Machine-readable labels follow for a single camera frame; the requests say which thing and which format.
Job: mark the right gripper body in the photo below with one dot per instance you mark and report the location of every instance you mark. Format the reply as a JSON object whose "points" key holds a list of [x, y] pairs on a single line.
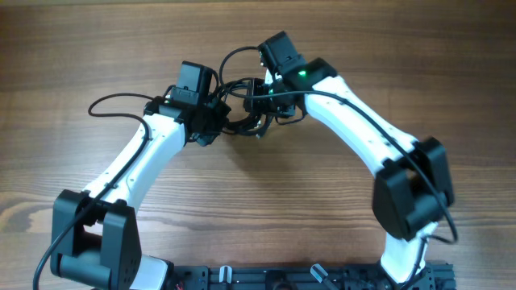
{"points": [[267, 99]]}

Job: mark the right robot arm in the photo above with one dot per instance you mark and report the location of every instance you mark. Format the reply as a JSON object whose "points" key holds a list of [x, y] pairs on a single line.
{"points": [[412, 188]]}

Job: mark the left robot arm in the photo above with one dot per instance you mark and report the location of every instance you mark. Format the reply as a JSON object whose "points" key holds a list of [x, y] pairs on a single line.
{"points": [[95, 236]]}

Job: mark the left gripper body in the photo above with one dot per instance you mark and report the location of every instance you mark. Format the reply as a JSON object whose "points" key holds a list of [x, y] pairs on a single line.
{"points": [[215, 113]]}

